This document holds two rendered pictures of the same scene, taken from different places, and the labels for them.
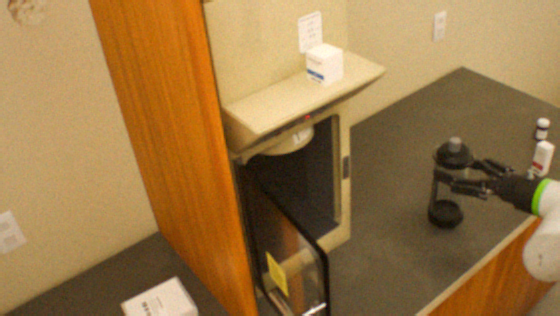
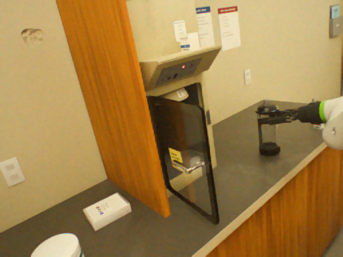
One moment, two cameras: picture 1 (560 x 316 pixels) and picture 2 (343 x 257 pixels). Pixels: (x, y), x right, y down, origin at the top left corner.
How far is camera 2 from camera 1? 44 cm
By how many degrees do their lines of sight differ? 18
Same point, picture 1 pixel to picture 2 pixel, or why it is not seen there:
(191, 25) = not seen: outside the picture
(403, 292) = (254, 184)
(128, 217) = (89, 170)
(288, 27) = (169, 25)
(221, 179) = (139, 90)
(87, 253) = (63, 192)
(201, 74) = (124, 21)
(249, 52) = (149, 33)
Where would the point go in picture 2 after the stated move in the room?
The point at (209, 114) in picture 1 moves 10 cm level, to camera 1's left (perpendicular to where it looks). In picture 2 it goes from (130, 47) to (97, 53)
